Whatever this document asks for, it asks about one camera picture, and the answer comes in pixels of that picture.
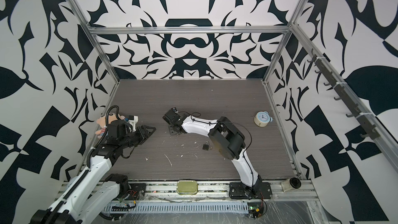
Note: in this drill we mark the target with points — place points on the plush doll striped shirt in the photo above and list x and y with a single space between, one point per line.
102 123

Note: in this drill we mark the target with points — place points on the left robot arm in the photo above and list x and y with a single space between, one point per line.
80 203

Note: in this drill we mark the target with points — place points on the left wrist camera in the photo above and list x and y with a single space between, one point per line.
132 120

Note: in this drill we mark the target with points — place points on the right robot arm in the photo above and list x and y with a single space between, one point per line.
228 140

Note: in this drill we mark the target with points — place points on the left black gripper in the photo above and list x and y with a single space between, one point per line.
143 134

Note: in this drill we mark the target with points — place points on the white slotted cable duct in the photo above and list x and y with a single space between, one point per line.
181 207

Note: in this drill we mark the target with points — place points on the black padlock front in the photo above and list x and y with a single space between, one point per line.
207 146

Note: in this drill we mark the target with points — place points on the cream bottle black cap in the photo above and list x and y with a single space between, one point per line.
291 184

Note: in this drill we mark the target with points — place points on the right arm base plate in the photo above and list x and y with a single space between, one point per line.
239 191

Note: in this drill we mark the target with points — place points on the gold metal tin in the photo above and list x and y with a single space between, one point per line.
187 187

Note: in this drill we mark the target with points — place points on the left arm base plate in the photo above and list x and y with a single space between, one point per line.
135 191

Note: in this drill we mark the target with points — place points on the small electronics board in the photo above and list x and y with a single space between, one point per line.
256 209

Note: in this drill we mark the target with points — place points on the cream blue alarm clock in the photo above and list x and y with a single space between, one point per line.
262 119

